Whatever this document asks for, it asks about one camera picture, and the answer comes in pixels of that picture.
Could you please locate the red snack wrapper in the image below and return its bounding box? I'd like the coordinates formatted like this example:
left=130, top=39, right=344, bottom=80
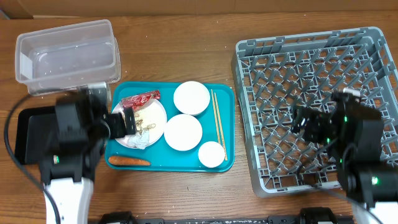
left=120, top=90, right=161, bottom=111

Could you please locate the small white cup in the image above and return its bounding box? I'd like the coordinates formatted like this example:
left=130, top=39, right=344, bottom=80
left=198, top=141, right=226, bottom=168

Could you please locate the white tissue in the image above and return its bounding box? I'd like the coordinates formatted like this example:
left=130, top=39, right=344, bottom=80
left=126, top=130, right=149, bottom=149

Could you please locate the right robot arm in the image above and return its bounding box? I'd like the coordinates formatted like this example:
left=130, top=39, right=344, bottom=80
left=292, top=88, right=397, bottom=223

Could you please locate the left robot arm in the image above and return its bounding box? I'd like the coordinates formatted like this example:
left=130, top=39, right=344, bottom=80
left=39, top=93, right=136, bottom=223

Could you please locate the grey dishwasher rack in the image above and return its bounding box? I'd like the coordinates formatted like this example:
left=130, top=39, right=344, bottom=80
left=231, top=27, right=397, bottom=198

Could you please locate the peanut shells and rice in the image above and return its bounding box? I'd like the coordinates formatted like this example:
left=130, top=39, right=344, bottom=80
left=134, top=108, right=157, bottom=133

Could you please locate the white plate with food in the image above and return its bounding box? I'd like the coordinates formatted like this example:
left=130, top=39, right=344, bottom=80
left=116, top=99, right=167, bottom=149

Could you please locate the teal serving tray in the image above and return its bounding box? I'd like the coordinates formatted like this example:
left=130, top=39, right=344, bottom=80
left=104, top=82, right=235, bottom=172

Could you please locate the orange carrot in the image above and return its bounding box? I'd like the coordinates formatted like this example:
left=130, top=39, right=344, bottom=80
left=108, top=156, right=151, bottom=166

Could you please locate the white bowl middle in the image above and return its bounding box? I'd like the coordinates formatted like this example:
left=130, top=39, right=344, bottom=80
left=164, top=114, right=203, bottom=151

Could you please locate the white bowl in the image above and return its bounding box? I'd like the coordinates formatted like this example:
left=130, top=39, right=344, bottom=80
left=164, top=114, right=203, bottom=151
left=174, top=81, right=210, bottom=116

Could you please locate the white bowl upper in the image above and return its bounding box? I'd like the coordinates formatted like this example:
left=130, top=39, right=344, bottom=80
left=174, top=81, right=210, bottom=116

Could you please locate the black plastic bin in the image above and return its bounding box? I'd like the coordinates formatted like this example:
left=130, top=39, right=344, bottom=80
left=14, top=106, right=59, bottom=165

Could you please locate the left wooden chopstick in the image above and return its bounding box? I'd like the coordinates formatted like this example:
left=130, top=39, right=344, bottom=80
left=211, top=89, right=221, bottom=144

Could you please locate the wooden chopstick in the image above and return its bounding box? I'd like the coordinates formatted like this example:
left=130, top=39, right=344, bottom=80
left=211, top=89, right=221, bottom=144
left=213, top=92, right=228, bottom=161

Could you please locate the clear plastic bin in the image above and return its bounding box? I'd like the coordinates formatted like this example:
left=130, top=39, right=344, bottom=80
left=14, top=19, right=121, bottom=95

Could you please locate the right wooden chopstick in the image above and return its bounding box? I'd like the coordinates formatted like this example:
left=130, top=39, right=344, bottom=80
left=213, top=92, right=228, bottom=161

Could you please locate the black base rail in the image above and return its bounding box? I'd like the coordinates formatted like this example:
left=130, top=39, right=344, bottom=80
left=89, top=207, right=354, bottom=224

